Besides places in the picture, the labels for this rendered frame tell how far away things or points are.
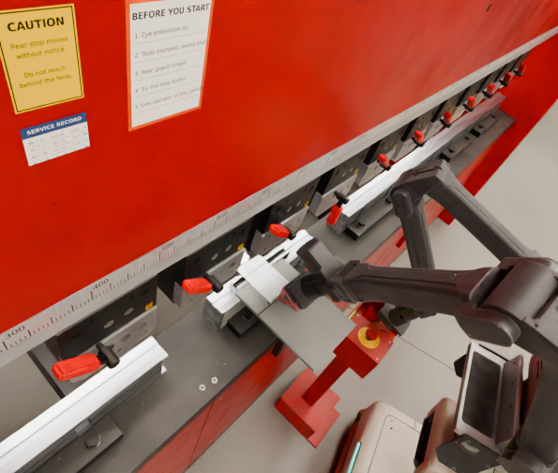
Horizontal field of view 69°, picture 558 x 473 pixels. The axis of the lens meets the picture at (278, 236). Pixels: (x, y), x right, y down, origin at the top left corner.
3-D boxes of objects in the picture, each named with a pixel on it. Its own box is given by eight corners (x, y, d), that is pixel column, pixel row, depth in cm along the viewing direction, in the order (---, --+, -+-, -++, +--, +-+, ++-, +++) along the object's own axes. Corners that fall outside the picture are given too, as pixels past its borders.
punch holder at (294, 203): (255, 260, 86) (274, 206, 74) (228, 235, 88) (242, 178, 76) (299, 229, 95) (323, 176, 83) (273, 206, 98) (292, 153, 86)
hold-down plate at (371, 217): (355, 241, 140) (358, 236, 138) (343, 232, 142) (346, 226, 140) (397, 206, 159) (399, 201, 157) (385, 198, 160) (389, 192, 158)
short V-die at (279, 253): (236, 295, 103) (238, 289, 101) (229, 287, 104) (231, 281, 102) (287, 257, 115) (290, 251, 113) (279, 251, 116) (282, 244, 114)
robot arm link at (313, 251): (342, 303, 79) (371, 275, 82) (307, 257, 77) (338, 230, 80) (317, 299, 90) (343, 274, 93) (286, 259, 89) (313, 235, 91)
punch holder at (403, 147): (392, 164, 123) (419, 117, 110) (369, 148, 125) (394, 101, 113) (414, 148, 132) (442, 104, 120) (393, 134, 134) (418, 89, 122)
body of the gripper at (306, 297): (284, 287, 93) (304, 281, 88) (311, 266, 100) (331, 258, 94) (299, 311, 94) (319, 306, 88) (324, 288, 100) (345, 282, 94)
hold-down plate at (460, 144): (447, 163, 189) (451, 159, 187) (438, 157, 191) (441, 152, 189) (471, 144, 208) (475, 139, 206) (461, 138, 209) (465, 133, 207)
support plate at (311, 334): (312, 372, 93) (314, 371, 92) (234, 295, 101) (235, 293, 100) (354, 327, 104) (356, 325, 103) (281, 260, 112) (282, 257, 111)
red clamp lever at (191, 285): (196, 289, 61) (225, 285, 70) (178, 270, 62) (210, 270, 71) (188, 297, 61) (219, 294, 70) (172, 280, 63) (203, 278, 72)
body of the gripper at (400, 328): (385, 301, 134) (400, 293, 128) (407, 325, 133) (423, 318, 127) (376, 312, 130) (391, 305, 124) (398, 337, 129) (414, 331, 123)
